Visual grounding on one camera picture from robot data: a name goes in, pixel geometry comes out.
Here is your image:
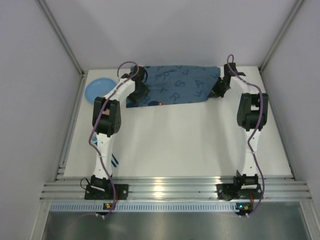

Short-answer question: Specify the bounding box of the blue letter-print placemat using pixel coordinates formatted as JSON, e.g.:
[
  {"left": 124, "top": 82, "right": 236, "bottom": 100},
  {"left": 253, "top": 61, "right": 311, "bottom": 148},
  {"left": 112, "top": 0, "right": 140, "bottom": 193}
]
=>
[{"left": 126, "top": 65, "right": 221, "bottom": 108}]

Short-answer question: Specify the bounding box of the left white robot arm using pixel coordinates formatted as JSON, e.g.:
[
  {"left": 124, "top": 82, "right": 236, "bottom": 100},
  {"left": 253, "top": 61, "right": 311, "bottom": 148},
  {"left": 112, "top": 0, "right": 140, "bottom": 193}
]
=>
[{"left": 88, "top": 65, "right": 150, "bottom": 193}]

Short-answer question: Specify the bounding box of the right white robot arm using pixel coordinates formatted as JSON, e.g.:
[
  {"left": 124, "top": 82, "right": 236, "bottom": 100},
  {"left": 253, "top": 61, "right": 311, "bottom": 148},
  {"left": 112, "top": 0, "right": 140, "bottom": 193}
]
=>
[{"left": 209, "top": 62, "right": 269, "bottom": 190}]

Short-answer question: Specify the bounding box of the blue plastic plate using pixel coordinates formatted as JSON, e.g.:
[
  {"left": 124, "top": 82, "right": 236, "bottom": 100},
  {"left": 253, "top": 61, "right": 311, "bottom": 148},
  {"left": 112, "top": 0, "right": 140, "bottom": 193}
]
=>
[{"left": 84, "top": 77, "right": 117, "bottom": 105}]

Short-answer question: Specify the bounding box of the blue metal fork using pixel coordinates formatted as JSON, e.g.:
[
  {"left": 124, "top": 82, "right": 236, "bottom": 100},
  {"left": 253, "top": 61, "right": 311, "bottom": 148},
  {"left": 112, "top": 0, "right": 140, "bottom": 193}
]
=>
[{"left": 91, "top": 136, "right": 98, "bottom": 145}]

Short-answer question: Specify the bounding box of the blue metal spoon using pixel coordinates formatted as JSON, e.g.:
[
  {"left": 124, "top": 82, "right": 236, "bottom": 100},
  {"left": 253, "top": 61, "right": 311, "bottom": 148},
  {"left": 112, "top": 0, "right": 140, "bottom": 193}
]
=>
[{"left": 112, "top": 154, "right": 119, "bottom": 165}]

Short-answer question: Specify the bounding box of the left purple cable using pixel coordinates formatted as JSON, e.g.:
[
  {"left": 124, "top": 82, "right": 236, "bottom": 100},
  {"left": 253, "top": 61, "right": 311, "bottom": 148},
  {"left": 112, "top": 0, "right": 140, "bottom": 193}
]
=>
[{"left": 88, "top": 60, "right": 141, "bottom": 218}]

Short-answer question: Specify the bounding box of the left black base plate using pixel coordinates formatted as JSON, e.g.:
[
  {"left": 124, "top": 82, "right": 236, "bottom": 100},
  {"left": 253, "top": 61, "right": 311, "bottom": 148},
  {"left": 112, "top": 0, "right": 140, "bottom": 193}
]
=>
[{"left": 84, "top": 184, "right": 129, "bottom": 200}]

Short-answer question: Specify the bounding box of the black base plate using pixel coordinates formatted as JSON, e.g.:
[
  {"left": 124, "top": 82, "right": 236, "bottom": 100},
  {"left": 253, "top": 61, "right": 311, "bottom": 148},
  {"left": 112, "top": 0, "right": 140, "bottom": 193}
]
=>
[
  {"left": 216, "top": 183, "right": 263, "bottom": 201},
  {"left": 84, "top": 184, "right": 129, "bottom": 200}
]

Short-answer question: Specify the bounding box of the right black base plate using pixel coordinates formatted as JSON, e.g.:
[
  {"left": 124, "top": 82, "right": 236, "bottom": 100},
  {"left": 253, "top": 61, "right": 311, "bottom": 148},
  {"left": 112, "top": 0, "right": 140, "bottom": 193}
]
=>
[{"left": 216, "top": 183, "right": 263, "bottom": 201}]

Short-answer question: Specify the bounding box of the aluminium mounting rail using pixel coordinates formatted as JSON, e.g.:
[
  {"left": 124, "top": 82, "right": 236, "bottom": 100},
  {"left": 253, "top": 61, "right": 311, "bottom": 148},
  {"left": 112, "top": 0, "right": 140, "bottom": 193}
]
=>
[{"left": 40, "top": 176, "right": 312, "bottom": 202}]

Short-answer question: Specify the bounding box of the perforated cable duct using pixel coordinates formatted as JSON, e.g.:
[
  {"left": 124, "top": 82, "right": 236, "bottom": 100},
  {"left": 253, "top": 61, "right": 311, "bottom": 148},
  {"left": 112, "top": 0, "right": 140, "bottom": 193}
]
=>
[{"left": 50, "top": 202, "right": 252, "bottom": 213}]

